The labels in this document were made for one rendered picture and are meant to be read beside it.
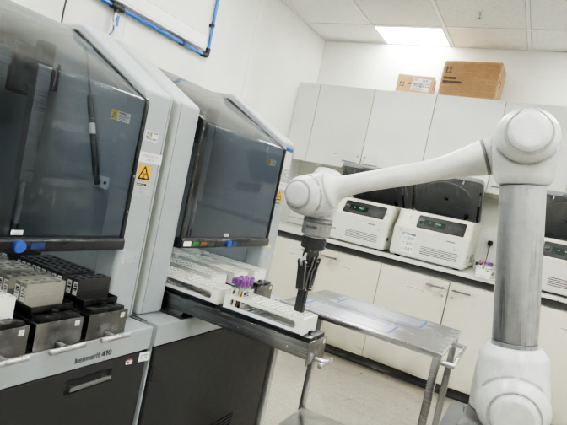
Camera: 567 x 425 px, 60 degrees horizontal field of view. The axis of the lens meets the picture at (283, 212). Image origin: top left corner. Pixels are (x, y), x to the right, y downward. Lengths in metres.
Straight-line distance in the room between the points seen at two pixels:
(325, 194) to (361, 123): 3.01
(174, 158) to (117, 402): 0.76
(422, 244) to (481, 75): 1.40
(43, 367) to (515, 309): 1.12
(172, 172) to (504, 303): 1.03
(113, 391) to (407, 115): 3.25
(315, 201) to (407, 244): 2.54
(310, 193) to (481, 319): 2.61
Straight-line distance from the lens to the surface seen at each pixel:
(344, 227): 3.93
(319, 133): 4.41
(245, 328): 1.57
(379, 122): 4.24
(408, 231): 3.78
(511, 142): 1.19
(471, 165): 1.41
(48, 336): 1.34
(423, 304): 3.77
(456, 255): 3.72
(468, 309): 3.73
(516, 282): 1.24
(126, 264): 1.56
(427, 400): 1.74
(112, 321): 1.47
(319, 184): 1.30
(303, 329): 1.50
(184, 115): 1.63
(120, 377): 1.58
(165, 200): 1.62
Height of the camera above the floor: 1.24
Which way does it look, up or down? 3 degrees down
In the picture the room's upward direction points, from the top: 12 degrees clockwise
